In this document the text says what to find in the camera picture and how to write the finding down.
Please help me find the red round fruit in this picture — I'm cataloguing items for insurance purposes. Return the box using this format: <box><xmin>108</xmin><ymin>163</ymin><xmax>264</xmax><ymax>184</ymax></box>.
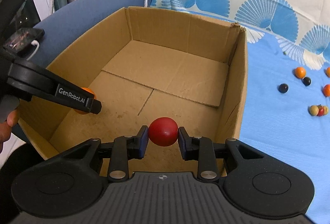
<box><xmin>148</xmin><ymin>117</ymin><xmax>178</xmax><ymax>147</ymax></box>

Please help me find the dark plum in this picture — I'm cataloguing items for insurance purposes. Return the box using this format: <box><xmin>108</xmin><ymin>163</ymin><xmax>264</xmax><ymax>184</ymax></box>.
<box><xmin>277</xmin><ymin>83</ymin><xmax>289</xmax><ymax>93</ymax></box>
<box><xmin>302</xmin><ymin>77</ymin><xmax>312</xmax><ymax>86</ymax></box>

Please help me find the beige round fruit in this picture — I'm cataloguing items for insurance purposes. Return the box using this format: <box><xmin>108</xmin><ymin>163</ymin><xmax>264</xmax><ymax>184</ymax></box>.
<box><xmin>309</xmin><ymin>105</ymin><xmax>319</xmax><ymax>116</ymax></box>

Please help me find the small red fruit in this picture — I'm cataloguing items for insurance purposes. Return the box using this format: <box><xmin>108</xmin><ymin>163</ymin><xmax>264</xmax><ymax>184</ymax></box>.
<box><xmin>317</xmin><ymin>106</ymin><xmax>324</xmax><ymax>117</ymax></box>

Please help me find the small yellow-green fruit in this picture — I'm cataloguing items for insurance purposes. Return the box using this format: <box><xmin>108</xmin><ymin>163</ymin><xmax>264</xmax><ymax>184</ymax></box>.
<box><xmin>323</xmin><ymin>106</ymin><xmax>329</xmax><ymax>115</ymax></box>

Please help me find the orange fruit with stem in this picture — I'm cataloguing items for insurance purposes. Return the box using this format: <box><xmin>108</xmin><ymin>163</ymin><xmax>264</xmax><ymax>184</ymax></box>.
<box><xmin>322</xmin><ymin>84</ymin><xmax>330</xmax><ymax>97</ymax></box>

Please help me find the person's left hand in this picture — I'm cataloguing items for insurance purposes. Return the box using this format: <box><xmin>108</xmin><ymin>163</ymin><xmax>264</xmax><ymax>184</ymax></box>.
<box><xmin>0</xmin><ymin>109</ymin><xmax>20</xmax><ymax>152</ymax></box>

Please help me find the black smartphone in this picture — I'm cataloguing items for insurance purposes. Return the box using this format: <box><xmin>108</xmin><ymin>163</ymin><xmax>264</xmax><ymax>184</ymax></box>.
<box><xmin>3</xmin><ymin>28</ymin><xmax>45</xmax><ymax>59</ymax></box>

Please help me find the blue fabric sofa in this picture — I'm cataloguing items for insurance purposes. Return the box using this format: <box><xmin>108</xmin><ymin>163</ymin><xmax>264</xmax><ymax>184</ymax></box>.
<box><xmin>0</xmin><ymin>0</ymin><xmax>153</xmax><ymax>142</ymax></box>

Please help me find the brown cardboard box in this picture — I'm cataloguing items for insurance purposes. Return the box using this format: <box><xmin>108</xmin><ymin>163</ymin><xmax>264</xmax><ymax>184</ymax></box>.
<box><xmin>19</xmin><ymin>7</ymin><xmax>248</xmax><ymax>159</ymax></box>

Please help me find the blue white patterned sheet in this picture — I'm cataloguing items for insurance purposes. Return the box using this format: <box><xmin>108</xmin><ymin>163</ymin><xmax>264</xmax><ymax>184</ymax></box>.
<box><xmin>152</xmin><ymin>0</ymin><xmax>329</xmax><ymax>223</ymax></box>

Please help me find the white charging cable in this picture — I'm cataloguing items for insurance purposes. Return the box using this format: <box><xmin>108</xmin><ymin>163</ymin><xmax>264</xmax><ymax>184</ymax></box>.
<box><xmin>25</xmin><ymin>40</ymin><xmax>41</xmax><ymax>61</ymax></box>

